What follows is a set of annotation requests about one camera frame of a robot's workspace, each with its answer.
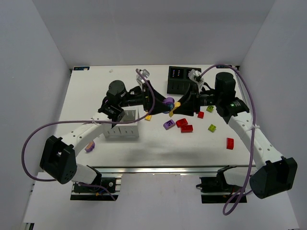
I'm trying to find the yellow curved lego piece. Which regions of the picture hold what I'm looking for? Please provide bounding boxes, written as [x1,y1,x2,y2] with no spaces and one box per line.
[168,102,181,117]

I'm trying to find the purple round lego piece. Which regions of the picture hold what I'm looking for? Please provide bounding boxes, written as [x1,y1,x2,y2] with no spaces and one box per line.
[163,97,175,110]

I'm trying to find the yellow long lego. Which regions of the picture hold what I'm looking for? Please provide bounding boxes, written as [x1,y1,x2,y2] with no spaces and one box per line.
[145,115,152,121]

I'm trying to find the purple sloped lego brick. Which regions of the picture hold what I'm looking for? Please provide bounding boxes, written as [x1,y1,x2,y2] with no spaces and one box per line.
[163,119,176,130]

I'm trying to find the purple orange lego piece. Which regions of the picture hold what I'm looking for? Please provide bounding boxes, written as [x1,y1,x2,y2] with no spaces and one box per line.
[84,141,95,152]

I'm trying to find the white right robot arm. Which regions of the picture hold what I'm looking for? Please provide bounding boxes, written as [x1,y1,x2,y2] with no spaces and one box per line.
[143,70,297,199]

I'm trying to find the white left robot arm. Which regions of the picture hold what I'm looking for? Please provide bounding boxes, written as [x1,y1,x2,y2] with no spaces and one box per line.
[40,80,171,184]

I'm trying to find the lime green small lego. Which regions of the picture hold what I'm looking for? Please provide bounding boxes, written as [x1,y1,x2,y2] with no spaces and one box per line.
[206,106,214,113]

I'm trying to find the small red lego brick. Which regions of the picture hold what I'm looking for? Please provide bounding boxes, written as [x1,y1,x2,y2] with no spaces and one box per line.
[197,111,204,119]

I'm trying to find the red sloped lego brick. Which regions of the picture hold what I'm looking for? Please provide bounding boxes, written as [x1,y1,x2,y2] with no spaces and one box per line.
[176,118,188,127]

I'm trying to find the black double bin container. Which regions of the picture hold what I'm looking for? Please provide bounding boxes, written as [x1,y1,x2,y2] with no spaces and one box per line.
[167,66,201,95]

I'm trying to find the lime green lego brick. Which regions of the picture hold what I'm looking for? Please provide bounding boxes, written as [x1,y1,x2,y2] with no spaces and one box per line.
[208,124,216,132]

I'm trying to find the white double bin container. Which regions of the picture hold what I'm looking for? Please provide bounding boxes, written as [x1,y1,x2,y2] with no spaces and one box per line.
[103,106,140,139]

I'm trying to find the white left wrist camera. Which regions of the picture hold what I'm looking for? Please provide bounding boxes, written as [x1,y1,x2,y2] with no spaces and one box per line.
[136,69,150,84]

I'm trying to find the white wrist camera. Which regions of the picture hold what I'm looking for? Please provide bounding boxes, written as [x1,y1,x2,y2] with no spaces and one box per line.
[188,69,204,90]
[136,69,150,84]

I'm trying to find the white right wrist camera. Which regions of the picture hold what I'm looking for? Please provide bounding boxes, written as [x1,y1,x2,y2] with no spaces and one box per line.
[188,69,204,90]

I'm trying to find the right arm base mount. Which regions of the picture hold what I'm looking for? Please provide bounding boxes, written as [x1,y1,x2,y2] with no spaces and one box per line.
[196,166,247,204]

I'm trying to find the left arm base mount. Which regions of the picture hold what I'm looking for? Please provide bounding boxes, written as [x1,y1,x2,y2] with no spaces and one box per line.
[70,174,122,201]

